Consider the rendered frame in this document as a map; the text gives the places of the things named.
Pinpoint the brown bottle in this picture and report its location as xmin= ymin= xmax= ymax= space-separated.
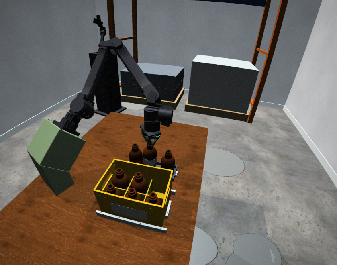
xmin=125 ymin=188 xmax=142 ymax=201
xmin=113 ymin=168 xmax=130 ymax=189
xmin=129 ymin=143 xmax=143 ymax=164
xmin=145 ymin=192 xmax=162 ymax=205
xmin=131 ymin=172 xmax=148 ymax=194
xmin=143 ymin=143 xmax=157 ymax=167
xmin=106 ymin=183 xmax=122 ymax=196
xmin=161 ymin=150 xmax=175 ymax=174

